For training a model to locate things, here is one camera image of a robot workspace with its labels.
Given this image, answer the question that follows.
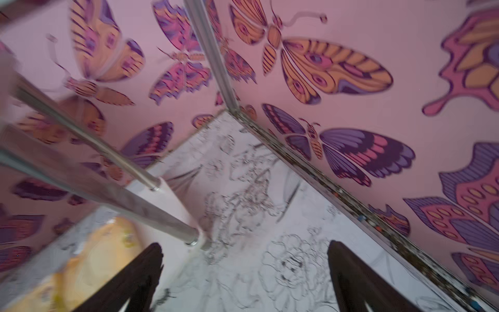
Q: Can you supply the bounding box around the orange tissue pack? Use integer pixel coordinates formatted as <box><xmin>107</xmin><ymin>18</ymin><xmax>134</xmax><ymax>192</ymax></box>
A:
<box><xmin>4</xmin><ymin>217</ymin><xmax>143</xmax><ymax>311</ymax></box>

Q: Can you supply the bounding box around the white two-tier shelf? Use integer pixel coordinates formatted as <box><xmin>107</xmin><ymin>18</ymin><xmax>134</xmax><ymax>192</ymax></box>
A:
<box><xmin>0</xmin><ymin>50</ymin><xmax>207</xmax><ymax>309</ymax></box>

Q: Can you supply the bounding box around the aluminium frame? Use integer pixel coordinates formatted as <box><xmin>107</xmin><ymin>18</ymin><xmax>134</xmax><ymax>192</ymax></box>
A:
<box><xmin>186</xmin><ymin>1</ymin><xmax>498</xmax><ymax>310</ymax></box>

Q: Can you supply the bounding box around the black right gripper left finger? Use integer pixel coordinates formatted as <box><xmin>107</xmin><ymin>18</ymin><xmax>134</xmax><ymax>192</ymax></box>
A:
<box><xmin>75</xmin><ymin>243</ymin><xmax>163</xmax><ymax>311</ymax></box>

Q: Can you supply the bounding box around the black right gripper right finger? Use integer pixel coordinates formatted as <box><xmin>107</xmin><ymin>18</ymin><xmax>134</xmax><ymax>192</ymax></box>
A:
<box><xmin>327</xmin><ymin>241</ymin><xmax>419</xmax><ymax>312</ymax></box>

